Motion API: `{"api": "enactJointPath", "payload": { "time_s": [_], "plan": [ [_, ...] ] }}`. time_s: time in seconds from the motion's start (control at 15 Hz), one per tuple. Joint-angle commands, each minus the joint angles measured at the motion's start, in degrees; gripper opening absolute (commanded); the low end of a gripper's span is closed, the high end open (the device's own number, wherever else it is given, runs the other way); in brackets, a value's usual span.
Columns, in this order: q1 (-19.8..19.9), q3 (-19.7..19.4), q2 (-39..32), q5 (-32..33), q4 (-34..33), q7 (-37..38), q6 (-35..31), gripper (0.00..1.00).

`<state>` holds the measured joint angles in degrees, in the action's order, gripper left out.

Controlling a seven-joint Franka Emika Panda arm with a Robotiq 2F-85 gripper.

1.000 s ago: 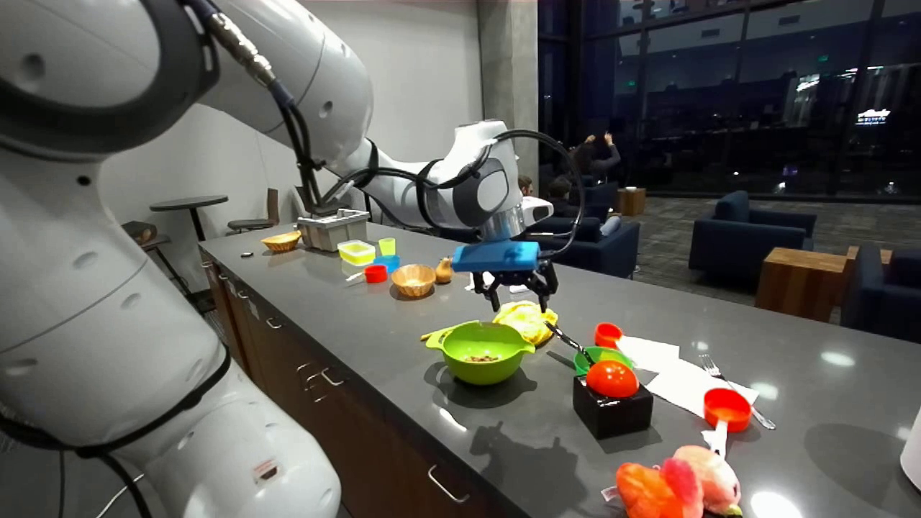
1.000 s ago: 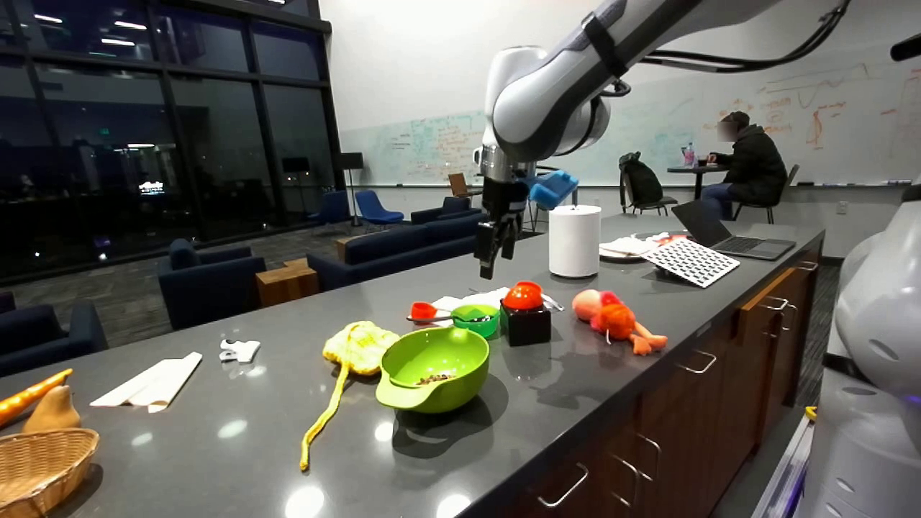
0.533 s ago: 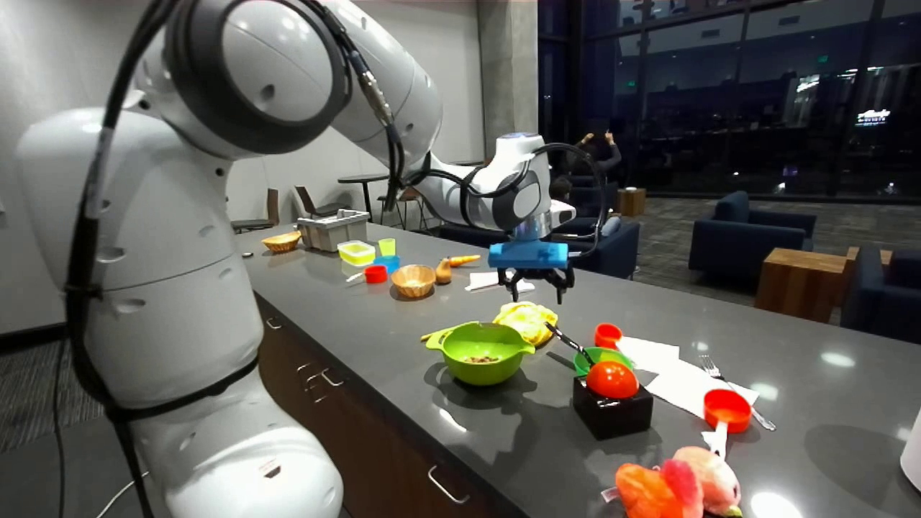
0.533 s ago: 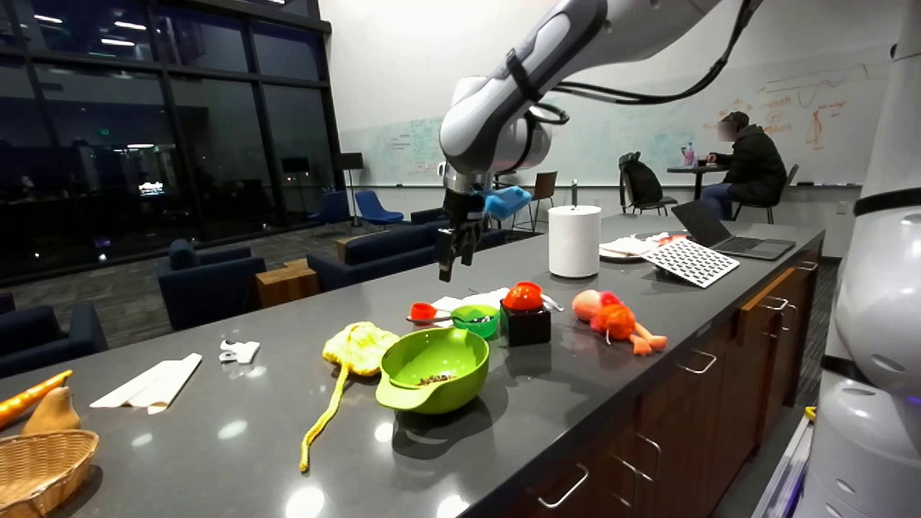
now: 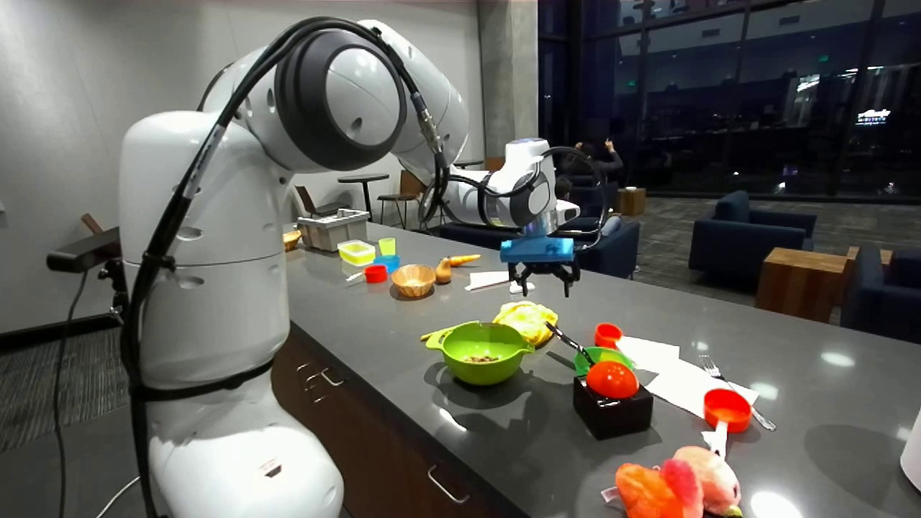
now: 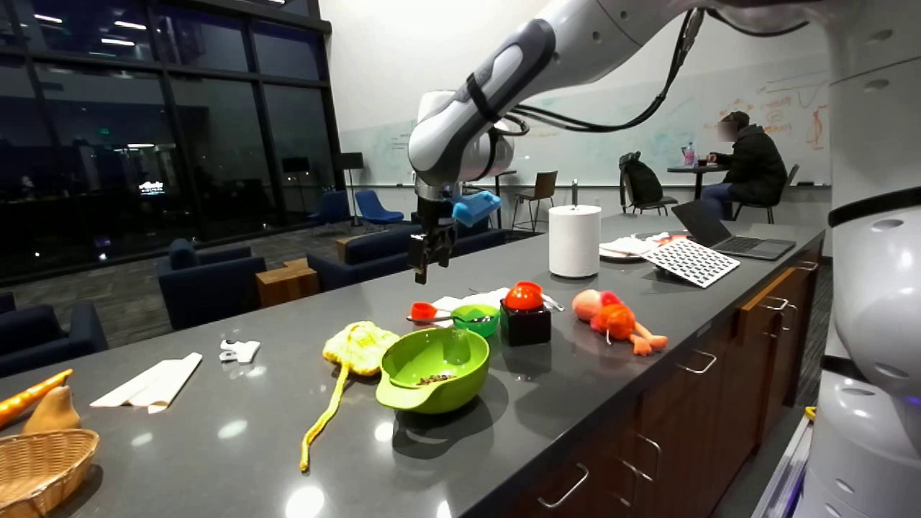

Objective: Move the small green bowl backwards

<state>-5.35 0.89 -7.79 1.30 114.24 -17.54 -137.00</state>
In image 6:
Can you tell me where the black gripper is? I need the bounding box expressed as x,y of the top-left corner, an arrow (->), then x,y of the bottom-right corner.
408,197 -> 462,287

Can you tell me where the small green bowl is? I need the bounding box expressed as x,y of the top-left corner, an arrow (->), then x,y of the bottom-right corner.
450,302 -> 505,339

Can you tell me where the large green bowl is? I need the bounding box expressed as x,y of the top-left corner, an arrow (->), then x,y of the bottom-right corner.
375,326 -> 492,418

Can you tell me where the small red measuring spoon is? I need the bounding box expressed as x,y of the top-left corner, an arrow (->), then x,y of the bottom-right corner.
407,299 -> 454,329

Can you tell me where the white paper sheet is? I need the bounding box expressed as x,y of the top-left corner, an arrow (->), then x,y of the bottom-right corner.
430,285 -> 513,319

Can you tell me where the long dark blue sofa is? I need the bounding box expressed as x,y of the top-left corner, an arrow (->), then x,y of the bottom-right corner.
306,223 -> 501,295

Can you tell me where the blue lounge chair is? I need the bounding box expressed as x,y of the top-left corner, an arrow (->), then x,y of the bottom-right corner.
354,187 -> 407,227

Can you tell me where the red tomato toy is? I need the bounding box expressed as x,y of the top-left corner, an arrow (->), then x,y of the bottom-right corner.
501,280 -> 565,316

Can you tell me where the yellow plush with long tail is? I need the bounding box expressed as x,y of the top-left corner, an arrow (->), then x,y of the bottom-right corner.
296,319 -> 403,477

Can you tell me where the black square box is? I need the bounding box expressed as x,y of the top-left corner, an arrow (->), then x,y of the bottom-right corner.
498,302 -> 557,349

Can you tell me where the wooden chair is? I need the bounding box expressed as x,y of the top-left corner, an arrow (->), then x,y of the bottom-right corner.
521,169 -> 562,233

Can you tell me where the white paper towel roll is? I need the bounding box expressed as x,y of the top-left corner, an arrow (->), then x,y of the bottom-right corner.
548,201 -> 604,282

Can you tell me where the wooden side table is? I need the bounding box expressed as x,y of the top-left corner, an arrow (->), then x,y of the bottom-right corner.
254,256 -> 322,312

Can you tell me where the orange pink plush toy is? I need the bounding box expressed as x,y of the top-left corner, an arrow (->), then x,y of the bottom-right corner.
570,287 -> 672,359

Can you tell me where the white plate stack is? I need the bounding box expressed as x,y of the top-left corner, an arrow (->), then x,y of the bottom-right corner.
595,231 -> 673,266

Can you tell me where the crumpled white wrapper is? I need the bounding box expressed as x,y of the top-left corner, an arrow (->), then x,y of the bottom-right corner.
216,338 -> 263,369

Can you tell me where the black backpack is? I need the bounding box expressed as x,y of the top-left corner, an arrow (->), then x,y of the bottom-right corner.
616,151 -> 669,213

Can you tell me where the dark blue armchair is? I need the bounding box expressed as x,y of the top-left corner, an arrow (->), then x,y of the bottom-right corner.
157,240 -> 269,331

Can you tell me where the white keyboard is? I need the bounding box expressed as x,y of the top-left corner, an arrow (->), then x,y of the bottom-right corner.
644,237 -> 744,292

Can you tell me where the dark round table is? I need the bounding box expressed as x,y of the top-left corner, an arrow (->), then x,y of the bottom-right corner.
665,161 -> 732,201

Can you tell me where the dark laptop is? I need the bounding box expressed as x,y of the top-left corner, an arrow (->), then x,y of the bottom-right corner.
669,200 -> 798,266

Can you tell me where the seated person in dark jacket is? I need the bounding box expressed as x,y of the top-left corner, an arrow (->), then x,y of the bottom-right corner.
701,109 -> 790,223

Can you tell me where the tan cone shaped piece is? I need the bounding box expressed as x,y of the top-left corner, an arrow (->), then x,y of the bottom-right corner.
20,382 -> 88,438

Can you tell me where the yellow stick toy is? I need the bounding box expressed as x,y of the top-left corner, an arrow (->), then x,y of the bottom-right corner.
0,369 -> 75,433

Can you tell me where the wicker basket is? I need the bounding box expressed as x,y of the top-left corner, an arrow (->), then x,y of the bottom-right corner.
0,426 -> 100,518

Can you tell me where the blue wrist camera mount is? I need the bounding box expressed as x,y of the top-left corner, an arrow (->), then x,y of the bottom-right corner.
450,187 -> 505,231

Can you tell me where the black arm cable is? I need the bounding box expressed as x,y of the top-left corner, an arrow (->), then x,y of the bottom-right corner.
498,5 -> 709,135

